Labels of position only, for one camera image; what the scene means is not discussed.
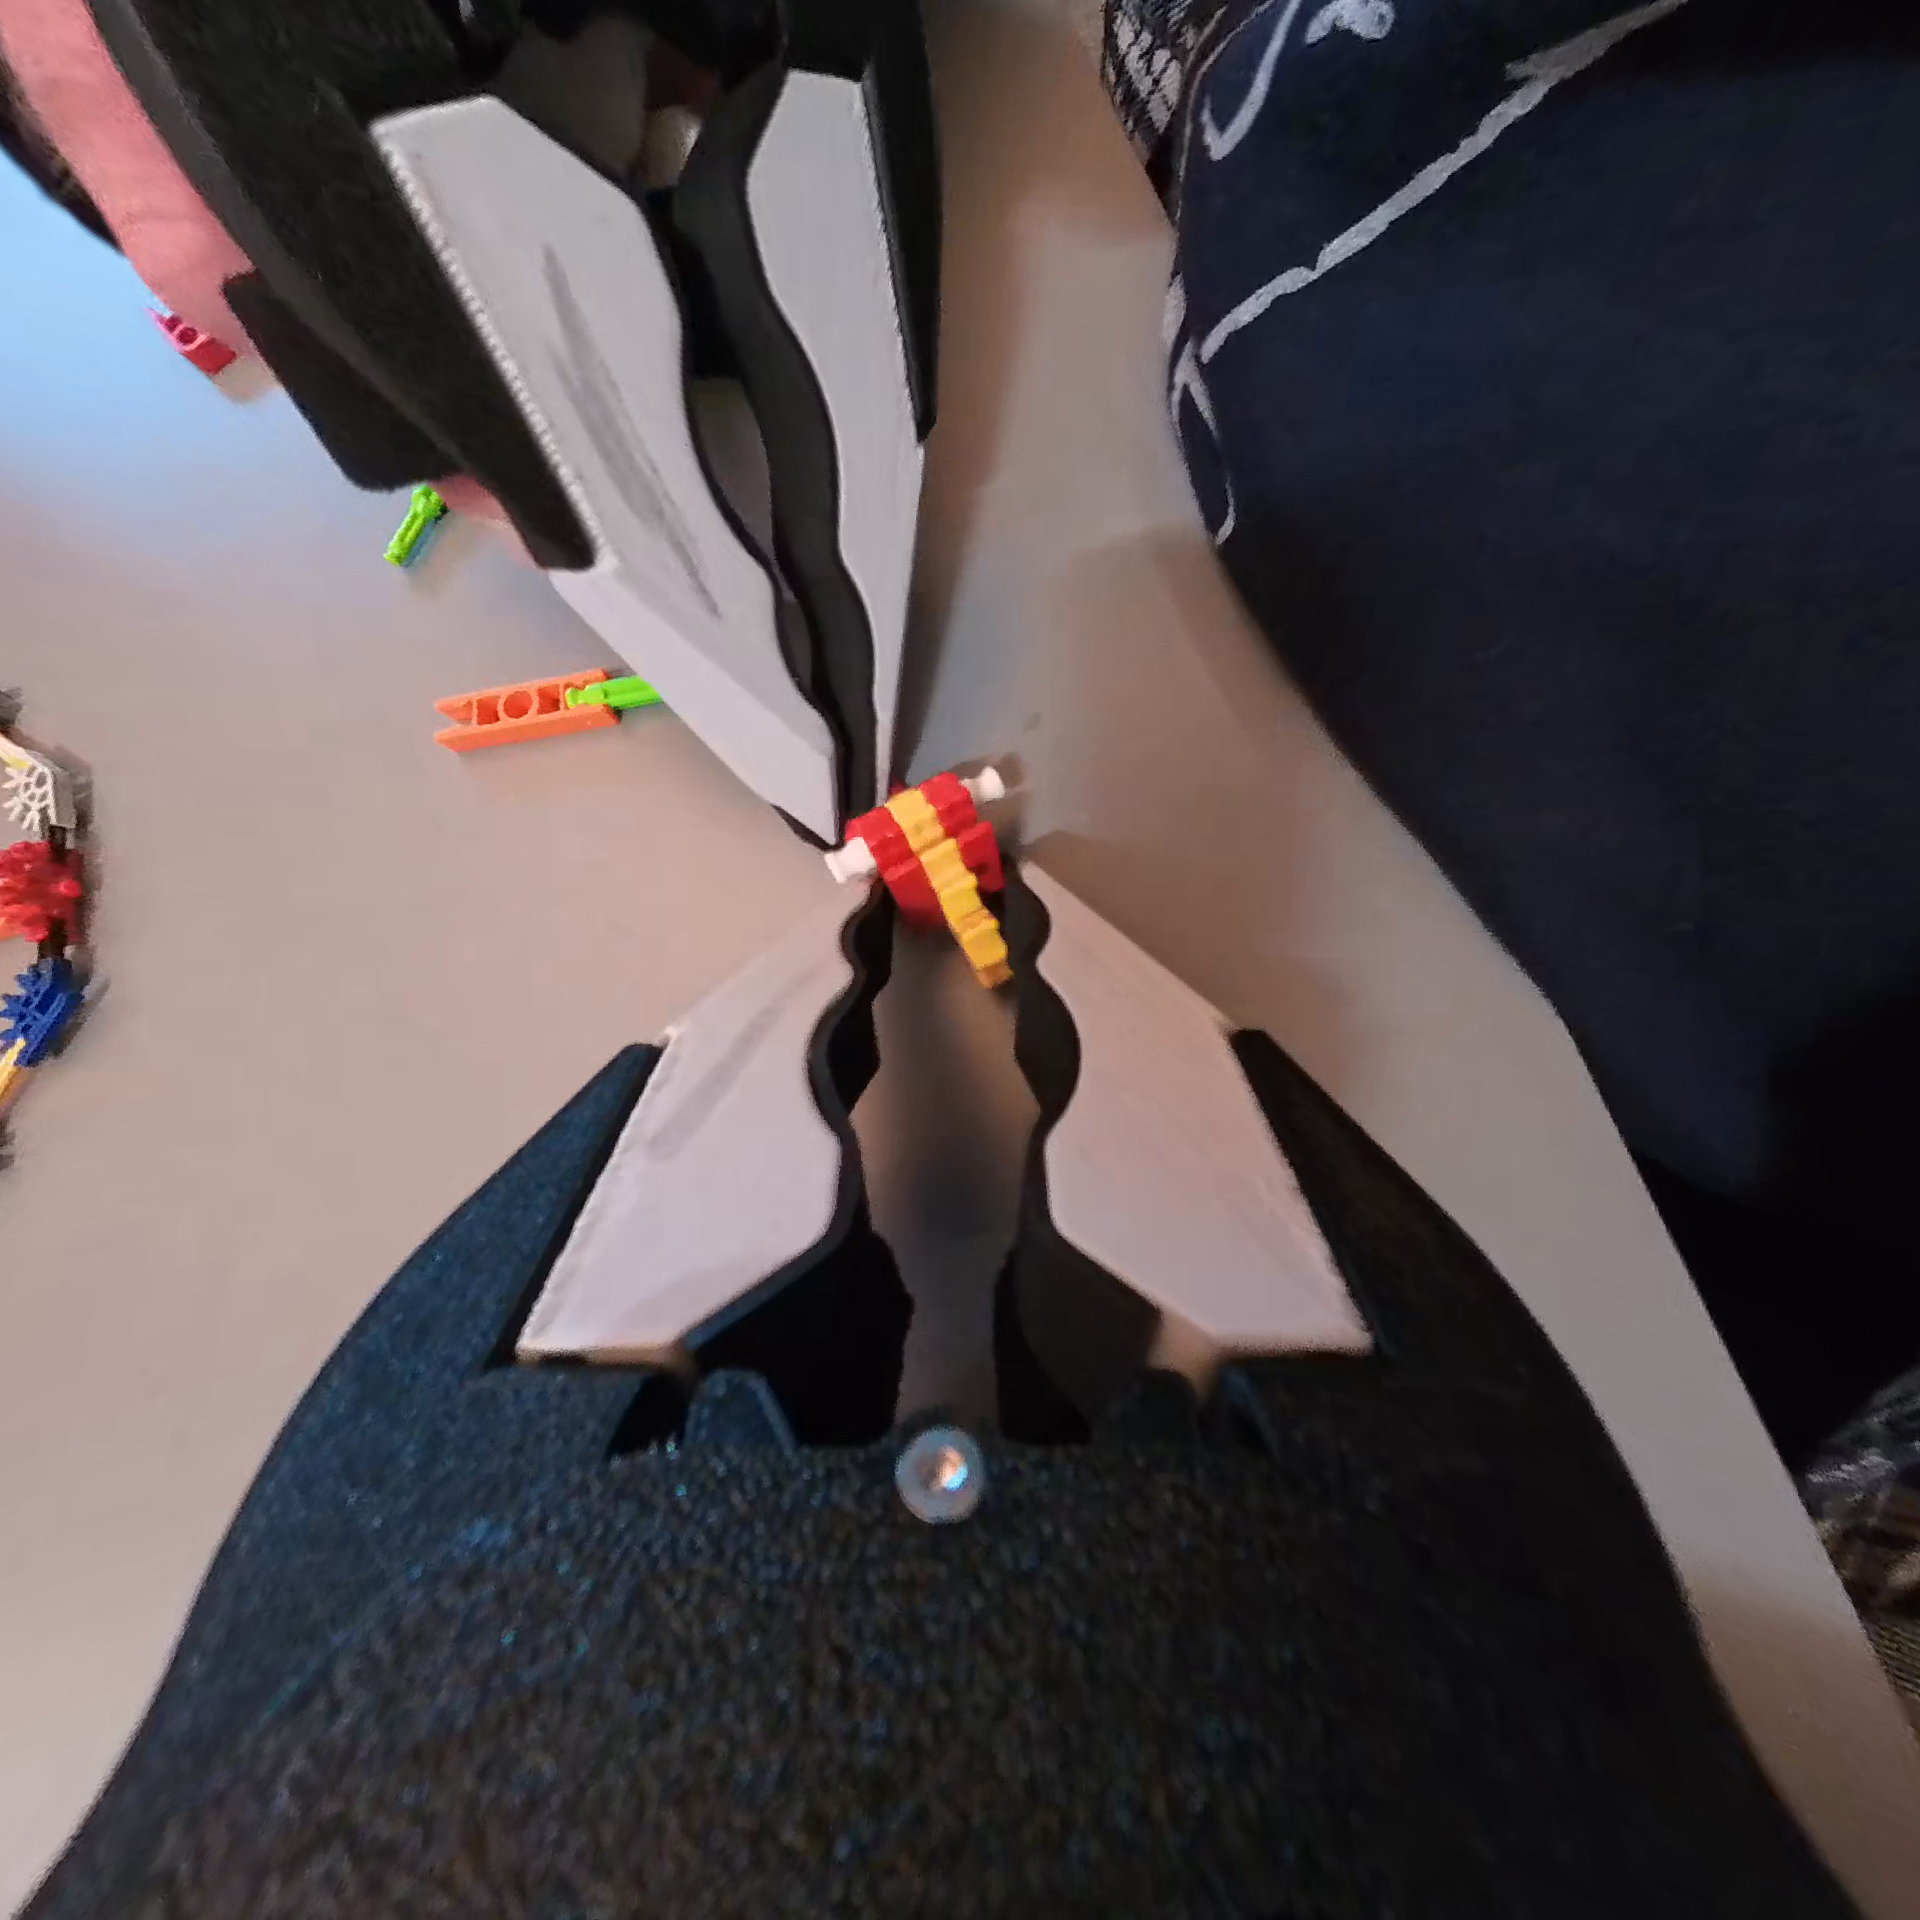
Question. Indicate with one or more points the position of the colourful toy wheel construction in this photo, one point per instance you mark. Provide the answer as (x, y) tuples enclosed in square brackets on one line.
[(36, 892)]

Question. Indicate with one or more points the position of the short green toy rod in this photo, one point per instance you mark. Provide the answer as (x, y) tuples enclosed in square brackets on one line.
[(414, 527)]

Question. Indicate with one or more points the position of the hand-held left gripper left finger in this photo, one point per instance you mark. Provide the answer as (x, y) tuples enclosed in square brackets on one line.
[(706, 1186)]

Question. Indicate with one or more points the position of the orange connector with green rod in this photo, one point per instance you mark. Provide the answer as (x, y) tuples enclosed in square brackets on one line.
[(506, 702)]

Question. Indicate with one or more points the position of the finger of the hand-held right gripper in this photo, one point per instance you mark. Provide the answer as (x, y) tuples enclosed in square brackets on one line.
[(604, 384), (840, 249)]

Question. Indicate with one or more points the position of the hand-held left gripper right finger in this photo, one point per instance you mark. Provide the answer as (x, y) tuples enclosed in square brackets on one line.
[(1191, 1186)]

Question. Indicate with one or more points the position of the person's right hand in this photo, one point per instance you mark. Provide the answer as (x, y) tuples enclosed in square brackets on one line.
[(101, 148)]

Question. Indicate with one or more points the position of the red yellow toy block assembly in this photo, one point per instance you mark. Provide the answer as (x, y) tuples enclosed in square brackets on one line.
[(931, 847)]

